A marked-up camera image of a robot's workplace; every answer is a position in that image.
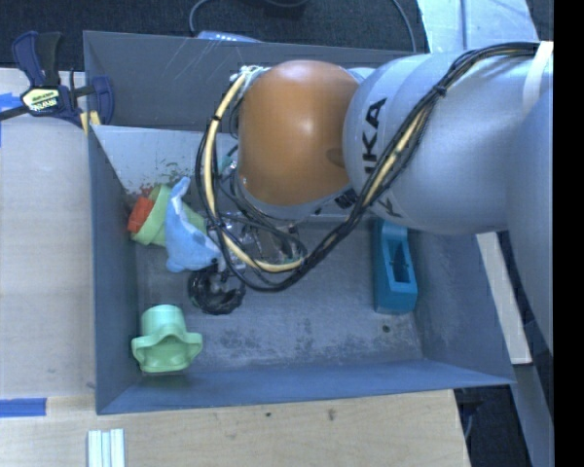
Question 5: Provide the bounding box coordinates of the blue plush dolphin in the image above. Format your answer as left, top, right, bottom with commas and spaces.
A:
164, 176, 223, 274

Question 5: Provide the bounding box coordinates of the green and orange toy cup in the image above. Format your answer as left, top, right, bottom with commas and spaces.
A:
128, 183, 208, 248

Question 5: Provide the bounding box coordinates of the grey metal bin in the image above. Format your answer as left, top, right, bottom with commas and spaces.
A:
82, 30, 518, 416

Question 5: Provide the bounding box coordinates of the light green lobed cap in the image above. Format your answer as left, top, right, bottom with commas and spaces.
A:
129, 304, 204, 375

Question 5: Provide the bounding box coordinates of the blue slotted block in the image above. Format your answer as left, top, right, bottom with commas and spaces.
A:
371, 218, 420, 316

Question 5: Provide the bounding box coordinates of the pale wood flat board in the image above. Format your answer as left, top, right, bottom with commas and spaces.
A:
0, 113, 98, 401

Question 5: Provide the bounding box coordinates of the black ring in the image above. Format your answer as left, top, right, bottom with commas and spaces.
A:
186, 267, 247, 317

